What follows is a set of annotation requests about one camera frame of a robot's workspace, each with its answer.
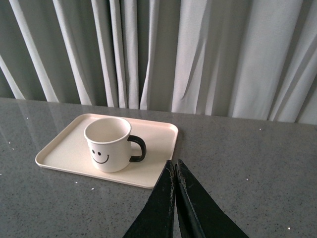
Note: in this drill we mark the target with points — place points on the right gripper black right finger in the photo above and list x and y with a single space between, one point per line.
198 214

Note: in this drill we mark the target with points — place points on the cream rectangular tray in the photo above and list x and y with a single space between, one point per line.
68 152

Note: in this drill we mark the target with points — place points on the grey pleated curtain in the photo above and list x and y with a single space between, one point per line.
251 59

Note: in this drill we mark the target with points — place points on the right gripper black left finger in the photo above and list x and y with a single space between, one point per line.
156 220

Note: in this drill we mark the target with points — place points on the white smiley face mug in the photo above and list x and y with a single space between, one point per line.
112 146

